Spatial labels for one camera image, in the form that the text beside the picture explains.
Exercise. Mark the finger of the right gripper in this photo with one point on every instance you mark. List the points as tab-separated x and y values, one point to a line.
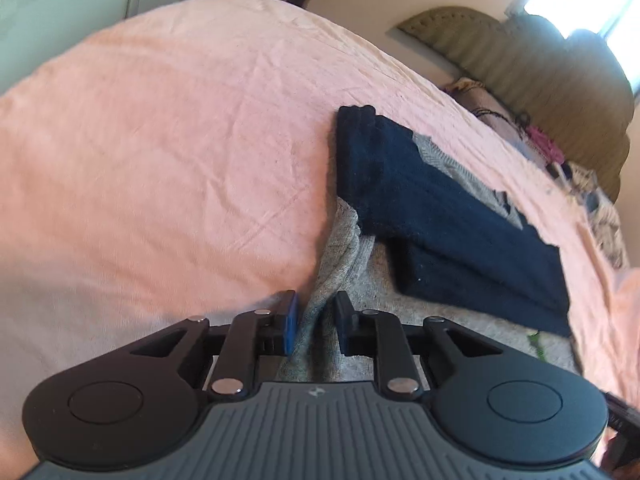
622	452

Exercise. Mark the grey and navy knit sweater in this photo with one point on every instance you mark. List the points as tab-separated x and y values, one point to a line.
425	225

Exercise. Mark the pile of mixed clothes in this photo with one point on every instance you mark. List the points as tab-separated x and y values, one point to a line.
582	186

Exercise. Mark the olive upholstered headboard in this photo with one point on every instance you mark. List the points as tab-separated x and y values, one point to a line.
572	88

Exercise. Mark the pink bed sheet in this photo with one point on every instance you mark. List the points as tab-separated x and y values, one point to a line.
180	163

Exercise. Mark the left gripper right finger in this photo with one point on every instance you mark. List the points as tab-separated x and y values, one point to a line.
490	399

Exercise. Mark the bright window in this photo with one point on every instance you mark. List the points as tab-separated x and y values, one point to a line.
616	21

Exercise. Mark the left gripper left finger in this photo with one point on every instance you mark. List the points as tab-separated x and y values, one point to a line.
139	402

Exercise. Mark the magenta cloth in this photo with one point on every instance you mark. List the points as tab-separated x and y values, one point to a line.
549	151

